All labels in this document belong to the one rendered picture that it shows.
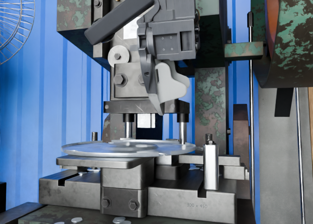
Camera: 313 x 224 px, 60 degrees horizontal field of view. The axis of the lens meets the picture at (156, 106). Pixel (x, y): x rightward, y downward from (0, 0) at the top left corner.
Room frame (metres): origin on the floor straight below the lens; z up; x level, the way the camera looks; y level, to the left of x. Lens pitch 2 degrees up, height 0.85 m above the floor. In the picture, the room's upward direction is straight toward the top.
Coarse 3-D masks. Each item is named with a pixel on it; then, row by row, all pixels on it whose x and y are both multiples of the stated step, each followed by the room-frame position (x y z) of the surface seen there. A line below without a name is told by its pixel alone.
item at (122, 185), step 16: (64, 160) 0.45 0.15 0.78; (80, 160) 0.44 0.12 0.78; (96, 160) 0.44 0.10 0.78; (112, 160) 0.43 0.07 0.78; (128, 160) 0.43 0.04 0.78; (144, 160) 0.48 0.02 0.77; (112, 176) 0.56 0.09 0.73; (128, 176) 0.55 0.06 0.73; (144, 176) 0.55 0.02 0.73; (112, 192) 0.56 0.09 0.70; (128, 192) 0.55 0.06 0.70; (144, 192) 0.55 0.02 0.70; (112, 208) 0.56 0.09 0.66; (128, 208) 0.55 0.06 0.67; (144, 208) 0.55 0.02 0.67
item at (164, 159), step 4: (160, 156) 0.67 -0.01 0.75; (164, 156) 0.66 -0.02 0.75; (168, 156) 0.66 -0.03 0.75; (172, 156) 0.67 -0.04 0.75; (176, 156) 0.71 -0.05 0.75; (156, 160) 0.67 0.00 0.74; (160, 160) 0.67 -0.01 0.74; (164, 160) 0.66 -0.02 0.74; (168, 160) 0.66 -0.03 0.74; (172, 160) 0.67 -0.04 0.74; (176, 160) 0.71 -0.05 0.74
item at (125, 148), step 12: (72, 144) 0.64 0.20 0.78; (84, 144) 0.67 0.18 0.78; (96, 144) 0.67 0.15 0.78; (108, 144) 0.61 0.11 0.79; (120, 144) 0.61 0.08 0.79; (132, 144) 0.61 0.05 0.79; (144, 144) 0.61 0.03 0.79; (156, 144) 0.67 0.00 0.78; (168, 144) 0.67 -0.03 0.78; (192, 144) 0.62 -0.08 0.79; (96, 156) 0.47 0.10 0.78; (108, 156) 0.46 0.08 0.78; (120, 156) 0.46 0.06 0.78; (132, 156) 0.46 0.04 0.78; (144, 156) 0.47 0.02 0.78
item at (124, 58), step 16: (112, 0) 0.66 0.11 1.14; (128, 32) 0.65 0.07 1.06; (112, 48) 0.65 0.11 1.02; (128, 48) 0.65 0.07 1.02; (112, 64) 0.65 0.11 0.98; (128, 64) 0.62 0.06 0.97; (176, 64) 0.71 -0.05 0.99; (112, 80) 0.66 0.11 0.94; (128, 80) 0.62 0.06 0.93; (112, 96) 0.66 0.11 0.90; (128, 96) 0.62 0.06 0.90; (144, 96) 0.61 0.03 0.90
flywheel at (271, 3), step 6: (270, 0) 0.90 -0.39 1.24; (276, 0) 0.89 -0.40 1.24; (270, 6) 0.89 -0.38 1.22; (276, 6) 0.88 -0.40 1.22; (270, 12) 0.88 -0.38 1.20; (276, 12) 0.87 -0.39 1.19; (270, 18) 0.87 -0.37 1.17; (276, 18) 0.86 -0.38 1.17; (270, 24) 0.86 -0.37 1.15; (276, 24) 0.84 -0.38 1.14; (270, 30) 0.84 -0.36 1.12; (270, 36) 0.83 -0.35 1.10; (270, 42) 0.83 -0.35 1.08; (270, 48) 0.83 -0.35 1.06; (270, 54) 0.83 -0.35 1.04
